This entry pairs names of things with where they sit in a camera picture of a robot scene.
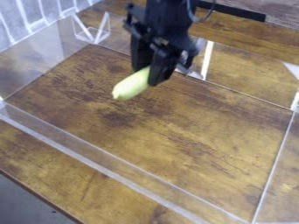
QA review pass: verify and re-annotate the green handled metal spoon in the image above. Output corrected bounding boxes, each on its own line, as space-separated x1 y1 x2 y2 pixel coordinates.
112 66 150 101

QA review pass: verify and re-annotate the clear acrylic enclosure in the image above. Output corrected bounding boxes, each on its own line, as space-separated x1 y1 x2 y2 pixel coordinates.
0 0 299 224

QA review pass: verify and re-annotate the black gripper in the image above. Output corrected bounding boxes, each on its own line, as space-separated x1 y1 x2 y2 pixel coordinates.
124 0 198 86

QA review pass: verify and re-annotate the black cable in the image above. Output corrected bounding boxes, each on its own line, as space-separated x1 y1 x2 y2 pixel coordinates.
185 0 217 24

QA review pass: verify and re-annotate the black bar on table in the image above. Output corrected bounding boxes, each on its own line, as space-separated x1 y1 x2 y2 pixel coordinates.
197 0 267 22

